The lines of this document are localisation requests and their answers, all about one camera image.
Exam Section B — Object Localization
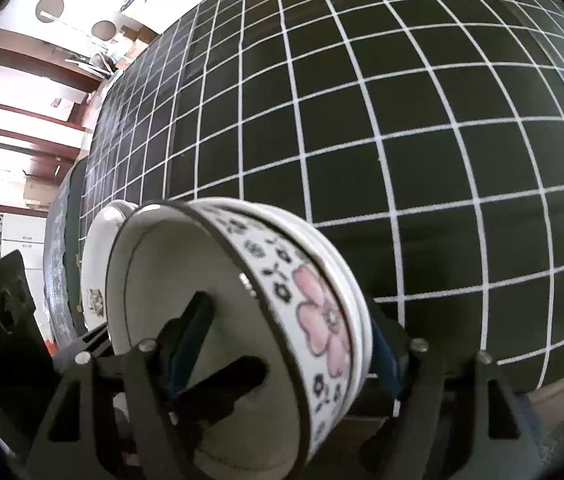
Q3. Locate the white plate with flower print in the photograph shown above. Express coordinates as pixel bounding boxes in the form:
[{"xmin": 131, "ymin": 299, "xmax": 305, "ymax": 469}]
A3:
[{"xmin": 80, "ymin": 200, "xmax": 138, "ymax": 333}]

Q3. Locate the black white checked tablecloth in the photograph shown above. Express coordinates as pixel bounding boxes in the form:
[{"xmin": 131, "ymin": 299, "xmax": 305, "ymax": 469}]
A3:
[{"xmin": 79, "ymin": 0, "xmax": 564, "ymax": 396}]

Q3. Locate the pink floral bowl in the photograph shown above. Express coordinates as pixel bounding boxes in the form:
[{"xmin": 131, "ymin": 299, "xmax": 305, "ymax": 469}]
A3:
[{"xmin": 106, "ymin": 197, "xmax": 375, "ymax": 480}]

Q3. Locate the grey patterned floor mat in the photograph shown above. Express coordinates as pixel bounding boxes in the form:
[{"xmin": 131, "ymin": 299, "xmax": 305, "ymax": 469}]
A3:
[{"xmin": 43, "ymin": 157, "xmax": 90, "ymax": 351}]

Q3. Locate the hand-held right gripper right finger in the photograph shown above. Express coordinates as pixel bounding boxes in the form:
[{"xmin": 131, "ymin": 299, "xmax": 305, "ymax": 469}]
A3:
[{"xmin": 362, "ymin": 300, "xmax": 547, "ymax": 480}]

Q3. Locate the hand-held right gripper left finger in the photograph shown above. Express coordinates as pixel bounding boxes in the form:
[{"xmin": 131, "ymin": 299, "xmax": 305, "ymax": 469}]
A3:
[{"xmin": 27, "ymin": 292, "xmax": 267, "ymax": 480}]

